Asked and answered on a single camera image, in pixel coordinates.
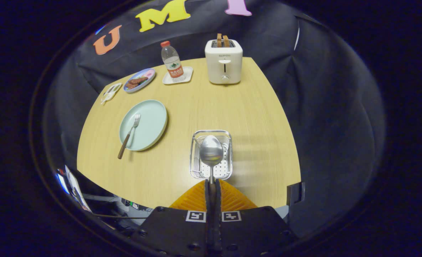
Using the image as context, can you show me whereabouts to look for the metal spoon brown handle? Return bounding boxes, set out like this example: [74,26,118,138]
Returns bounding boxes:
[200,135,224,186]

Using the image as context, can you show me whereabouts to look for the colourful patterned plate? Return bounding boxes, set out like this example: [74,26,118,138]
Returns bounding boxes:
[123,68,156,94]

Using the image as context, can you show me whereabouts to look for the metal wire basket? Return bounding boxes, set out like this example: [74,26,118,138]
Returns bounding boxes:
[190,130,233,180]

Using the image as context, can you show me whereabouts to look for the white toaster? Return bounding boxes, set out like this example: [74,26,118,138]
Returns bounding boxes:
[205,39,243,85]

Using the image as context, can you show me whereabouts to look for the black table clamp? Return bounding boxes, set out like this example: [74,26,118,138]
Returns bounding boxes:
[286,182,306,206]

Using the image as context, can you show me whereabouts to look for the brown meat pieces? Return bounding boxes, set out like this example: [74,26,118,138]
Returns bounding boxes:
[126,76,149,90]

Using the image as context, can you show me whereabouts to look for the white square coaster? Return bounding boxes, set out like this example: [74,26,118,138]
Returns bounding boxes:
[162,66,194,85]

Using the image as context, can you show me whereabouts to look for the clear water bottle red cap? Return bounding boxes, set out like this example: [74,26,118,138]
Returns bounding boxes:
[161,41,186,82]

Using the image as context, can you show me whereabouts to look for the white divided sauce dish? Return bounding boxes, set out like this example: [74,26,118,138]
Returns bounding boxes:
[101,83,122,105]

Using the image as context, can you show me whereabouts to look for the thin dark cable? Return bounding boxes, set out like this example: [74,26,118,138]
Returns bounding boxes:
[90,212,151,219]

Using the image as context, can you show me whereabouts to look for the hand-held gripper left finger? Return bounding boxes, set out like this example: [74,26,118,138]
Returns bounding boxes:
[132,180,215,257]

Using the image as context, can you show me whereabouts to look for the pale green plate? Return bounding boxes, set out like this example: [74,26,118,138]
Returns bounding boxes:
[119,99,168,152]

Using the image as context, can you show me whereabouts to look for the metal fork brown handle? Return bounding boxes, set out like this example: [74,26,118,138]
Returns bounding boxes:
[117,114,141,160]

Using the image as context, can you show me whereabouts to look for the white printed papers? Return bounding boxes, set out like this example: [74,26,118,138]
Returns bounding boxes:
[56,165,92,213]

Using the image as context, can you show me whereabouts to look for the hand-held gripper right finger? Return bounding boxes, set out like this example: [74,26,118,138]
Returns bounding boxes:
[213,180,299,257]

